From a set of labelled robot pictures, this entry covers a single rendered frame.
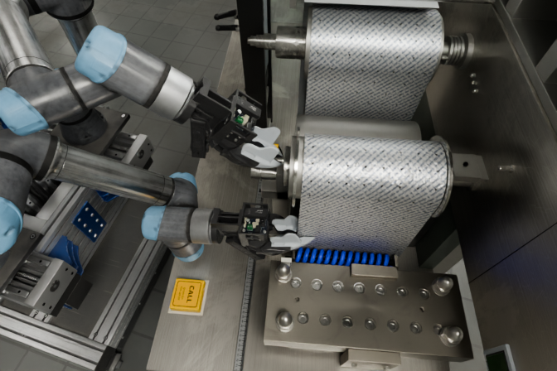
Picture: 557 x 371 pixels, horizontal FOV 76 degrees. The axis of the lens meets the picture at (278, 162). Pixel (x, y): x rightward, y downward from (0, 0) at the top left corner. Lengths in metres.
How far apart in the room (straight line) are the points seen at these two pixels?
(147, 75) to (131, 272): 1.31
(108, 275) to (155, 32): 2.09
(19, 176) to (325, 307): 0.62
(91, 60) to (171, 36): 2.67
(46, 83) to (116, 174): 0.28
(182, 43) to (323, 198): 2.61
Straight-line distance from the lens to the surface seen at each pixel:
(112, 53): 0.55
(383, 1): 0.73
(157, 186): 0.89
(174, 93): 0.55
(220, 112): 0.57
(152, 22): 3.42
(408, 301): 0.83
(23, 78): 0.68
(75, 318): 1.82
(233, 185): 1.06
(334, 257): 0.81
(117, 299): 1.75
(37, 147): 0.81
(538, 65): 0.64
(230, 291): 0.93
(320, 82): 0.74
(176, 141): 2.38
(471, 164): 0.70
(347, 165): 0.60
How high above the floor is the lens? 1.79
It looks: 55 degrees down
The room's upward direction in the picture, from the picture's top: straight up
